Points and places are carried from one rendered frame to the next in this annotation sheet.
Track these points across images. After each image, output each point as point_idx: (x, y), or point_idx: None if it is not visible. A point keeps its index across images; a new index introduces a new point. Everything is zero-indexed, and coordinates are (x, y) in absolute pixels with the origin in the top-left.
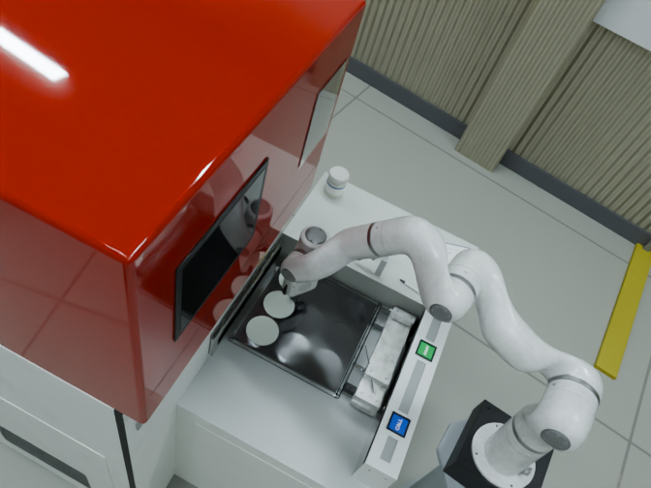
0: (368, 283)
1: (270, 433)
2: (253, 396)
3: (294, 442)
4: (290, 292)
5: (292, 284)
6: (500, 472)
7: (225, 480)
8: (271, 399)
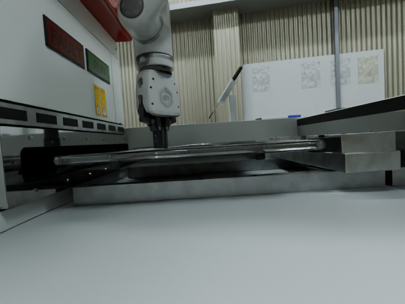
0: (231, 131)
1: (265, 274)
2: (147, 237)
3: (361, 258)
4: (149, 101)
5: (146, 81)
6: None
7: None
8: (199, 227)
